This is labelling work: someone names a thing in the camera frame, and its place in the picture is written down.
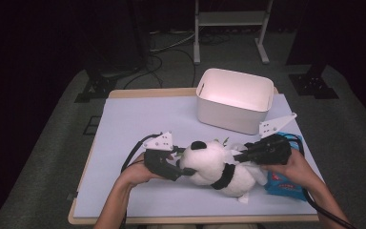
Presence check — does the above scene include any pale lilac table mat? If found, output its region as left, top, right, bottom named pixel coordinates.
left=72, top=94, right=323, bottom=219

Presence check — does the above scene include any panda plush toy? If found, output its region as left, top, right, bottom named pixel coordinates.
left=174, top=136, right=268, bottom=204

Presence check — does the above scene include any wooden table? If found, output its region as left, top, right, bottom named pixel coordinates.
left=67, top=87, right=320, bottom=225

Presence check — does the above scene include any hand-held gripper cable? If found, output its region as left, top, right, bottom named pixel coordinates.
left=282, top=133, right=359, bottom=229
left=120, top=133, right=163, bottom=229

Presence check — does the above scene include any person's right hand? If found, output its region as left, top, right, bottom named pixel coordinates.
left=261, top=148, right=319, bottom=193

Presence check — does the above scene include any left hand-held gripper cable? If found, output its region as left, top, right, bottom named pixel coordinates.
left=120, top=133, right=163, bottom=229

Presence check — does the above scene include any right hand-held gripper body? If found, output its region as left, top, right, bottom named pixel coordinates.
left=253, top=112, right=298, bottom=166

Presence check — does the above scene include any white wet wipe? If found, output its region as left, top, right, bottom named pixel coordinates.
left=227, top=142, right=250, bottom=157

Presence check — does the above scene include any blue wet wipes pack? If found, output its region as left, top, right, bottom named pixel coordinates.
left=264, top=132, right=309, bottom=202

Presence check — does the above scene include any black floor grate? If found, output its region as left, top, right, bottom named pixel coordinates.
left=83, top=114, right=102, bottom=136

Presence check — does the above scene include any black floor cable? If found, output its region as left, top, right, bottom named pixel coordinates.
left=122, top=47, right=197, bottom=90

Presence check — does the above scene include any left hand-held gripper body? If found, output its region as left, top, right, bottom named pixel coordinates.
left=142, top=131, right=185, bottom=182

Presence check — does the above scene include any right hand-held gripper cable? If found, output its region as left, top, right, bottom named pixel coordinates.
left=282, top=133, right=359, bottom=229

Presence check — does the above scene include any person's left hand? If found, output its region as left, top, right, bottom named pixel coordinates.
left=120, top=152, right=173, bottom=189

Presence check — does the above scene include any white plastic bin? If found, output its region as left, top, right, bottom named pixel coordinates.
left=195, top=67, right=275, bottom=135

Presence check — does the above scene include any black stand base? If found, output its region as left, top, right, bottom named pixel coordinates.
left=288, top=65, right=340, bottom=100
left=73, top=68, right=141, bottom=104

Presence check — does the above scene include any white floor cable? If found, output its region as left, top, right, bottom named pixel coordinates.
left=149, top=31, right=195, bottom=53

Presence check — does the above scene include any white metal stand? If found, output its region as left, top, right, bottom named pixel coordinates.
left=193, top=0, right=275, bottom=66

